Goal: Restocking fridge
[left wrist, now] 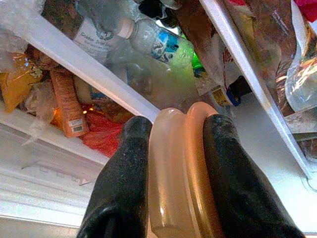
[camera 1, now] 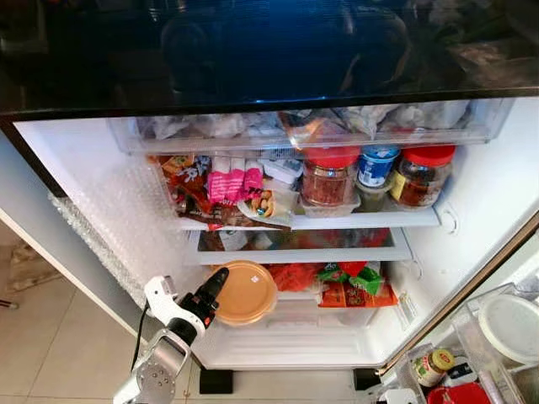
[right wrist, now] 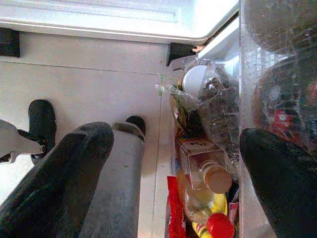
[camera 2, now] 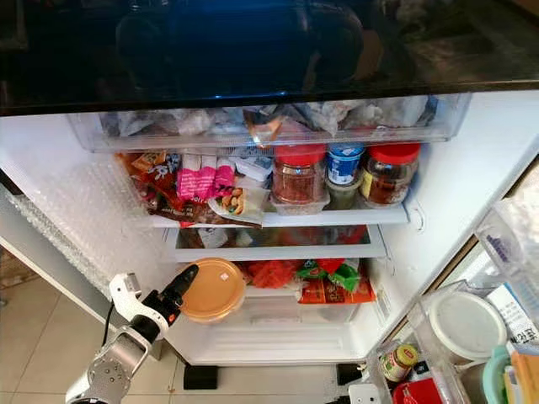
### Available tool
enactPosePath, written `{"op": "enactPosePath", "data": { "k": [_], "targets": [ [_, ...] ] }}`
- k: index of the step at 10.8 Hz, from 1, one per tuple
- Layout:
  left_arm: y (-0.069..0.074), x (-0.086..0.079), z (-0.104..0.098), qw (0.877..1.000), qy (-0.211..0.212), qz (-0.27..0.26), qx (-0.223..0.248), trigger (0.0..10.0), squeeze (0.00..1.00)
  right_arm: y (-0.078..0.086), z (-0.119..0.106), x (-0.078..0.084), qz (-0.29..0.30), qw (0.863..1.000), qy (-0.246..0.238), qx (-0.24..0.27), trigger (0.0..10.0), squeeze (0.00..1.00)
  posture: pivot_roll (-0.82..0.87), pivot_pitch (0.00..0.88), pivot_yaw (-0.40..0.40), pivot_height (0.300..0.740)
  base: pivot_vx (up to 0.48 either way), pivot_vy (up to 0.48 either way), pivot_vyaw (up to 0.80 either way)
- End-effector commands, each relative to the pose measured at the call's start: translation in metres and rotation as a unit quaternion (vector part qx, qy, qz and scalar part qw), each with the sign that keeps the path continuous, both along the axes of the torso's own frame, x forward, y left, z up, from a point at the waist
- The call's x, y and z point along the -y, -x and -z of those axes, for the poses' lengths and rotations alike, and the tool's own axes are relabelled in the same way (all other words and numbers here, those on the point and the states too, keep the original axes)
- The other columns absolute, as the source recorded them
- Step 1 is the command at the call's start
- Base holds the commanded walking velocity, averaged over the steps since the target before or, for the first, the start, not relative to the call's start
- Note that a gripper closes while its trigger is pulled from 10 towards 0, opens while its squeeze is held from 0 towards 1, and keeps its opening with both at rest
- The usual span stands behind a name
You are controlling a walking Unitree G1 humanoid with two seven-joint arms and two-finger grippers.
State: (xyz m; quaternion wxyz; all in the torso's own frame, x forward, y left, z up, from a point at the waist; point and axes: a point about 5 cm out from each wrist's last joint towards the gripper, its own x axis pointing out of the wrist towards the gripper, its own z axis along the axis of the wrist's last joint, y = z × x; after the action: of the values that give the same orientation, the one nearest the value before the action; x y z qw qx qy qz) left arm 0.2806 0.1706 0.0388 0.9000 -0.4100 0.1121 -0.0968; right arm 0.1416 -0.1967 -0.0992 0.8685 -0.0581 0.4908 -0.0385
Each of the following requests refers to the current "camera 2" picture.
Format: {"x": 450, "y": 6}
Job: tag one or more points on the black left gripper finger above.
{"x": 185, "y": 279}

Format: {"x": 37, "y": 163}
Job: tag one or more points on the orange round plastic container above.
{"x": 215, "y": 290}

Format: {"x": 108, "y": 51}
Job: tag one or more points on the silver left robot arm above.
{"x": 111, "y": 369}

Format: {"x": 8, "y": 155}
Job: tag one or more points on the black fridge foot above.
{"x": 200, "y": 376}
{"x": 349, "y": 374}

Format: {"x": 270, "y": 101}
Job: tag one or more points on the white-fronted shallow fridge drawer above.
{"x": 278, "y": 249}

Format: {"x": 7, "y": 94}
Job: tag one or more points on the white deep fridge drawer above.
{"x": 278, "y": 337}

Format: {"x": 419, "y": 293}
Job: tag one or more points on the white-edged glass fridge shelf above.
{"x": 341, "y": 217}

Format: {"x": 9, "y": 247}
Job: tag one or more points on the clear plastic fridge drawer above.
{"x": 269, "y": 124}

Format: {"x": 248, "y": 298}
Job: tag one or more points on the black glossy fridge door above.
{"x": 269, "y": 46}

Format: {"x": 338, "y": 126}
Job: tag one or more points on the fridge door with clear bins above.
{"x": 446, "y": 337}

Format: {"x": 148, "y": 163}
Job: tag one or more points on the white open fridge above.
{"x": 455, "y": 168}

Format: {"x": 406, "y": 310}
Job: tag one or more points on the red mesh produce bag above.
{"x": 271, "y": 273}

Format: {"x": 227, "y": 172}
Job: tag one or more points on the clear nut snack bag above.
{"x": 240, "y": 202}

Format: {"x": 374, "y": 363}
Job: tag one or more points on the pink snack packet bundle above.
{"x": 202, "y": 178}

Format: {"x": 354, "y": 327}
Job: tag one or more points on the red printed snack bag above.
{"x": 152, "y": 177}

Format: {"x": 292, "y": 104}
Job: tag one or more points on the clear bubble wrap sheet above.
{"x": 76, "y": 223}

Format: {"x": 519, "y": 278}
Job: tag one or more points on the white plastic food box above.
{"x": 253, "y": 166}

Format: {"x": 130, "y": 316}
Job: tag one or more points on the clear plastic tray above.
{"x": 299, "y": 206}

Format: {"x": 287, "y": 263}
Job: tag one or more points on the green and red packet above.
{"x": 333, "y": 273}

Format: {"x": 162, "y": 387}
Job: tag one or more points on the orange flat food package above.
{"x": 337, "y": 293}

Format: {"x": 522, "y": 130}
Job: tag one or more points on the red-lidded jar chili flakes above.
{"x": 300, "y": 175}

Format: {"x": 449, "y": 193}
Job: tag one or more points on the blue-lidded white cup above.
{"x": 344, "y": 163}

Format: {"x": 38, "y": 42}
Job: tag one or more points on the white plastic block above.
{"x": 364, "y": 393}

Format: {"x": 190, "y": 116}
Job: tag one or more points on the small gold-lidded sauce jar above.
{"x": 397, "y": 363}

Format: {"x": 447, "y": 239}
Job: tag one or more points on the red-lidded jar yellow label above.
{"x": 392, "y": 173}

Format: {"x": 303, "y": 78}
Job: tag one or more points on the red plastic lid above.
{"x": 417, "y": 392}

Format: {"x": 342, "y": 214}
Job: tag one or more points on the white-lidded round container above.
{"x": 467, "y": 326}

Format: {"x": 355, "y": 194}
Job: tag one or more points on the teal plastic bowl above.
{"x": 493, "y": 377}

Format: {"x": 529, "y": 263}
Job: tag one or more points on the clear plastic bag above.
{"x": 509, "y": 231}

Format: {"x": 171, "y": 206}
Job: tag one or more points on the white and blue carton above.
{"x": 522, "y": 313}

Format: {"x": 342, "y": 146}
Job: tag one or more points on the yellow flat packet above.
{"x": 524, "y": 376}

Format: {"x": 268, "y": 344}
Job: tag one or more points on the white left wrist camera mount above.
{"x": 125, "y": 288}

